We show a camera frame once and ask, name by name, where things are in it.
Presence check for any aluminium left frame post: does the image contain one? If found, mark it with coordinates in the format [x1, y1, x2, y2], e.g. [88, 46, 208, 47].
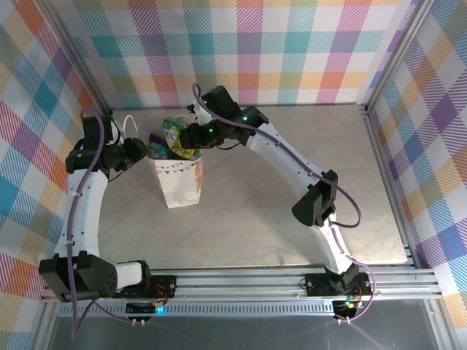
[42, 0, 112, 116]

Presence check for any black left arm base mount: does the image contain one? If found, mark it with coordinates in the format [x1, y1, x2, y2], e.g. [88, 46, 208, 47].
[111, 275, 178, 300]

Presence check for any black control box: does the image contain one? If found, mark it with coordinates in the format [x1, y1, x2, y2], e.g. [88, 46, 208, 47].
[333, 299, 360, 318]

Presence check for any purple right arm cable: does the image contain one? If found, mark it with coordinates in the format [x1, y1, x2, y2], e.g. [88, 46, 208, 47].
[191, 82, 377, 324]

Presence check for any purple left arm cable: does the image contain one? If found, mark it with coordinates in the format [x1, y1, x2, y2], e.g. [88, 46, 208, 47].
[69, 108, 128, 340]

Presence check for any aluminium right frame post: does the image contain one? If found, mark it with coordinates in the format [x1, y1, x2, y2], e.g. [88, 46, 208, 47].
[363, 0, 437, 116]

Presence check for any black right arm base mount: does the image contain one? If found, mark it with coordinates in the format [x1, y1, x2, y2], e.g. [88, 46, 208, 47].
[305, 271, 373, 297]

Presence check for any aluminium frame post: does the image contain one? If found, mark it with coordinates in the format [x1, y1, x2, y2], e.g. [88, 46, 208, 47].
[363, 0, 437, 116]
[42, 0, 112, 116]

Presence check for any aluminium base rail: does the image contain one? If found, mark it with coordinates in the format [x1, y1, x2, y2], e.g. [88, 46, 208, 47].
[39, 268, 444, 303]

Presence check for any green Fox's candy packet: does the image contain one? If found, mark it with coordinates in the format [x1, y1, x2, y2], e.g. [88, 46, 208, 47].
[162, 118, 201, 160]

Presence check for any aluminium side rail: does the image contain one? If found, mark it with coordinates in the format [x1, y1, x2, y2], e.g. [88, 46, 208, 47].
[363, 104, 419, 269]

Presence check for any white paper bag animal print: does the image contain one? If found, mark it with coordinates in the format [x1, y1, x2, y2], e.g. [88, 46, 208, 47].
[123, 114, 204, 209]

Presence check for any aluminium frame leg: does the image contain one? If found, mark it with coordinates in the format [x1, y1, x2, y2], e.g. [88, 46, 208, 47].
[425, 302, 463, 350]
[31, 302, 61, 350]

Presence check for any perforated metal cable duct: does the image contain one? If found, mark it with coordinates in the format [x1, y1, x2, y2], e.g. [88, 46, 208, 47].
[58, 304, 336, 319]

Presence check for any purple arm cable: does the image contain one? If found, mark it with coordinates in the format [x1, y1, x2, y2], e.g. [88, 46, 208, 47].
[191, 82, 377, 324]
[69, 108, 128, 340]

